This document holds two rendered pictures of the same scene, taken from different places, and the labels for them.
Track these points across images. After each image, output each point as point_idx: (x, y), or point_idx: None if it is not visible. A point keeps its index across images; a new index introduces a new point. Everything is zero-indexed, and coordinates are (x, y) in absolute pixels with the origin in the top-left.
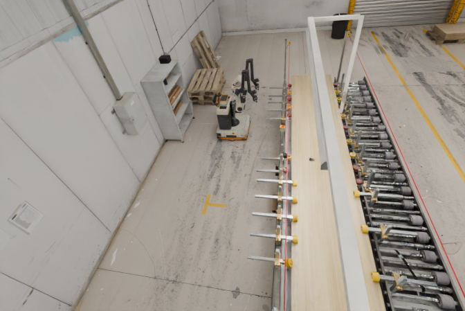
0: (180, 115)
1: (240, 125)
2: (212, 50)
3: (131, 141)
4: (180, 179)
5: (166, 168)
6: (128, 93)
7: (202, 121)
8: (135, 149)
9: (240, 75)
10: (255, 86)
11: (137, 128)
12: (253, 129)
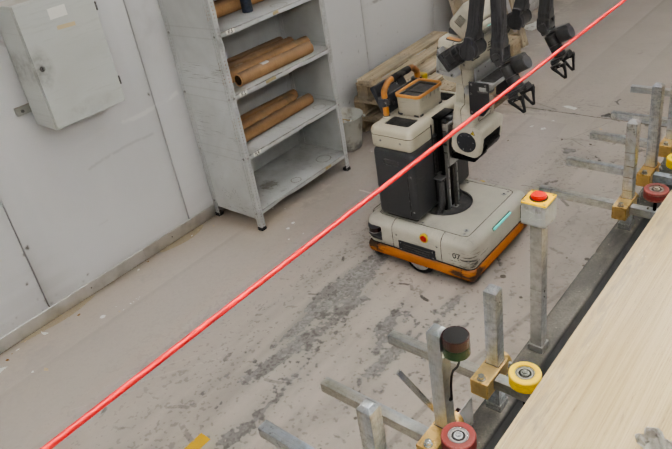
0: (278, 134)
1: (467, 216)
2: None
3: (48, 154)
4: (162, 343)
5: (155, 293)
6: None
7: (365, 184)
8: (63, 190)
9: None
10: (553, 61)
11: (56, 106)
12: (527, 255)
